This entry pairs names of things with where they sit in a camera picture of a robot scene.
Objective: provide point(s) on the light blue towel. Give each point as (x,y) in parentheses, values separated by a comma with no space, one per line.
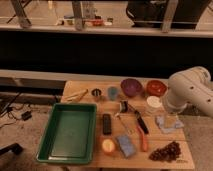
(168,124)

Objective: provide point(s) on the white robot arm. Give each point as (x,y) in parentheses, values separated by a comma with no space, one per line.
(189,86)

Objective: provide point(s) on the purple bowl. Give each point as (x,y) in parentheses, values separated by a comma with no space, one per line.
(131,87)

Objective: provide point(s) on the red bowl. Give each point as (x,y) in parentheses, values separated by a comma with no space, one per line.
(156,88)

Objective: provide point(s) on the black white brush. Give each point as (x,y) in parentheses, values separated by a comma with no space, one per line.
(123,106)

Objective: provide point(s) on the black remote control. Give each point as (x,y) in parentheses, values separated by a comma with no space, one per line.
(107,130)

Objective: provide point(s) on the blue sponge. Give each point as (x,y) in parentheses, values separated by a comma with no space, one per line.
(126,145)

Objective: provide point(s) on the orange round fruit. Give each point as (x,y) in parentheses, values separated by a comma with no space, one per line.
(108,146)

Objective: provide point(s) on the green plastic tray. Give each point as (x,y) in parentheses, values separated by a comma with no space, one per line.
(69,135)

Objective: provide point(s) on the black power adapter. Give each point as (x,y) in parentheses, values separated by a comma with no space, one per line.
(26,115)

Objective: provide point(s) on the bunch of dark grapes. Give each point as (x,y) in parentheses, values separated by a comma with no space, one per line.
(168,153)

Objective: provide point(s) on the orange handled tool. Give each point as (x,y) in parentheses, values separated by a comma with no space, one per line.
(143,139)

